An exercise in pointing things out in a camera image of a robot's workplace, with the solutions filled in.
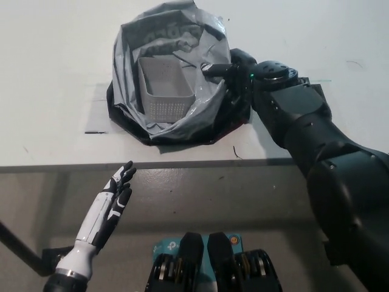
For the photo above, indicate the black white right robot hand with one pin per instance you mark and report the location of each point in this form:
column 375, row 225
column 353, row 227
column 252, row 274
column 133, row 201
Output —
column 243, row 73

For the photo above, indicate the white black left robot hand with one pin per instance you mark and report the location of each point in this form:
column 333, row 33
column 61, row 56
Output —
column 97, row 222

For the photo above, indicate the grey black plastic bag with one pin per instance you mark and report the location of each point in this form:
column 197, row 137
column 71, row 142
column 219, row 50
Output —
column 194, row 121

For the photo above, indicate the grey perforated rectangular basket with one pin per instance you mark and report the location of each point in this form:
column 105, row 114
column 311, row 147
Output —
column 164, row 109

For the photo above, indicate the black table foot plate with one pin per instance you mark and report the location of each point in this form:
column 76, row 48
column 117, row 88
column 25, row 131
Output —
column 54, row 255
column 329, row 255

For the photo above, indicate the teal box on robot body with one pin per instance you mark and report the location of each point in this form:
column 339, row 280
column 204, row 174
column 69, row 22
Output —
column 165, row 246

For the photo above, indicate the black table leg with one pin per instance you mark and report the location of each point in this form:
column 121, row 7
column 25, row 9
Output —
column 18, row 244

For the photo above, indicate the robot left black body block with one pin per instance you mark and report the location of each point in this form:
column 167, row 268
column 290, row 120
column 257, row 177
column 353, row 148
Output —
column 188, row 258

